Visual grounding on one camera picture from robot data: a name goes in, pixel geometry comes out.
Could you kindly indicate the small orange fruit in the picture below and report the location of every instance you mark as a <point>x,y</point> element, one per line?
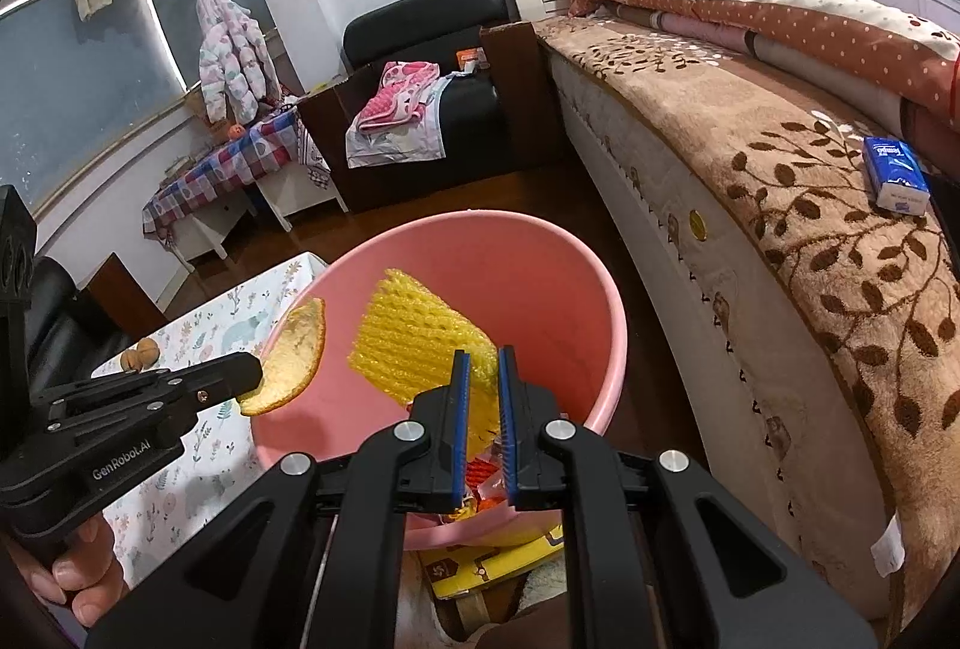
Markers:
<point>235,132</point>

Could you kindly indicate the plaid covered side table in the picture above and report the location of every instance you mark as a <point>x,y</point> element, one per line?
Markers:
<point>225,169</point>

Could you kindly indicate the large window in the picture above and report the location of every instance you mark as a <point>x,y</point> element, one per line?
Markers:
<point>75,94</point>

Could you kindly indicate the white bed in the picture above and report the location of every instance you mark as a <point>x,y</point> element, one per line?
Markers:
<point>675,289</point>

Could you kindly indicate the orange peel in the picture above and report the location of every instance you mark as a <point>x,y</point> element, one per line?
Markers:
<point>292,356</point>

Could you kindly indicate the blue tissue pack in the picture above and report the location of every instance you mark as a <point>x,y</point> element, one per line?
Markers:
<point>896,172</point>

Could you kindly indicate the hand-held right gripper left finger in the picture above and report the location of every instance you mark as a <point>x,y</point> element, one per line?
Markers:
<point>459,431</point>

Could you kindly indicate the black leather sofa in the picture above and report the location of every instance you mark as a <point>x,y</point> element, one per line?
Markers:
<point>67,326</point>

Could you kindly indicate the walnut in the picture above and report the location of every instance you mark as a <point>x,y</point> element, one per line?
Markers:
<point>150,350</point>
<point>133,360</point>

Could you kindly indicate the white side table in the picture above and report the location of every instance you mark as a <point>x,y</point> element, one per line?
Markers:
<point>300,195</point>

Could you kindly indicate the floral tablecloth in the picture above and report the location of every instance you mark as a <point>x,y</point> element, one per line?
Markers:
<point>202,334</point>

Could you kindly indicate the white padded jacket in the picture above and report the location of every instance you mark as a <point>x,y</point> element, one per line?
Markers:
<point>232,56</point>

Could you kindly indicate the black leather armchair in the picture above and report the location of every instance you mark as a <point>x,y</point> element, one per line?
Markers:
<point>420,15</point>

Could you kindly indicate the small orange box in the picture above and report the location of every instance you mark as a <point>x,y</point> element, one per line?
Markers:
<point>468,56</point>

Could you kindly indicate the orange wrapper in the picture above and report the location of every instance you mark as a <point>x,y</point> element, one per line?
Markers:
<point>487,508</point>

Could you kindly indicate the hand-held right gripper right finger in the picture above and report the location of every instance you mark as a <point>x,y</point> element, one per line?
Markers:
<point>510,431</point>

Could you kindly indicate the pink plastic bucket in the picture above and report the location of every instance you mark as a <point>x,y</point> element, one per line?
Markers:
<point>525,289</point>

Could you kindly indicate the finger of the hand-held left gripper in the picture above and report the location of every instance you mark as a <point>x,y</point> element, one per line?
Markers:
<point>217,379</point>

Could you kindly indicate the white printed cloth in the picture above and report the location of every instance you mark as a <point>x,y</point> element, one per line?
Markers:
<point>397,146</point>

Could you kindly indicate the yellow cardboard box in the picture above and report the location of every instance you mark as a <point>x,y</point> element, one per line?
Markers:
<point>465,566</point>

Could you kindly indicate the red plastic wrapper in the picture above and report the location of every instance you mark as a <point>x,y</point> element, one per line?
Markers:
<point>480,469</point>

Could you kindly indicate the yellow foam net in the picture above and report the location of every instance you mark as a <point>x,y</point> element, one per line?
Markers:
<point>405,334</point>

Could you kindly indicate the pink patterned towel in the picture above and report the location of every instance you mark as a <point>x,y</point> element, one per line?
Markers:
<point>397,94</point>

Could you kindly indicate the person's left hand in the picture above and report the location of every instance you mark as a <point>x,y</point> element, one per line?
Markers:
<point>82,574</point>

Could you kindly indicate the black flat device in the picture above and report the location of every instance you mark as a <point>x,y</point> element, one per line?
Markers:
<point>946,195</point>

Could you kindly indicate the orange dotted quilt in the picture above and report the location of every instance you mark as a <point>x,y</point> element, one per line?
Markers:
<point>787,18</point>

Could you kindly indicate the brown leaf-print blanket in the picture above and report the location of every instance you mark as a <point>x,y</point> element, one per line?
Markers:
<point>825,206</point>

